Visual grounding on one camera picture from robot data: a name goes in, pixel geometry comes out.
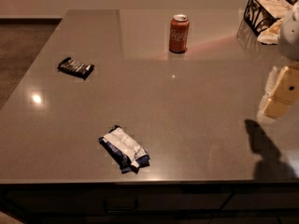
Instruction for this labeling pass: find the blue white rxbar blueberry wrapper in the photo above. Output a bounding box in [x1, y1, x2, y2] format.
[99, 126, 150, 174]

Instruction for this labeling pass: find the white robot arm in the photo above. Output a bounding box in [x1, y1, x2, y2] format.
[257, 1, 299, 120]

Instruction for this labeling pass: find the black rxbar chocolate wrapper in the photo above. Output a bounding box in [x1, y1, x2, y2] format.
[57, 57, 94, 79]

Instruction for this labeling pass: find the white napkin stack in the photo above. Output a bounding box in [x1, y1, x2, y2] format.
[257, 0, 292, 45]

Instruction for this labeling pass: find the dark right drawer front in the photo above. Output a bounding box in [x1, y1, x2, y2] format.
[223, 190, 299, 211]

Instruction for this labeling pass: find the red coca-cola can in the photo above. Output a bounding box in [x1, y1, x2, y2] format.
[169, 14, 190, 53]

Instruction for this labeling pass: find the black wire napkin basket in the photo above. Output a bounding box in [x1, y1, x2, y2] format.
[244, 0, 293, 35]

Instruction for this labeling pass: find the dark drawer with handle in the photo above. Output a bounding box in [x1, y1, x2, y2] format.
[7, 189, 230, 215]

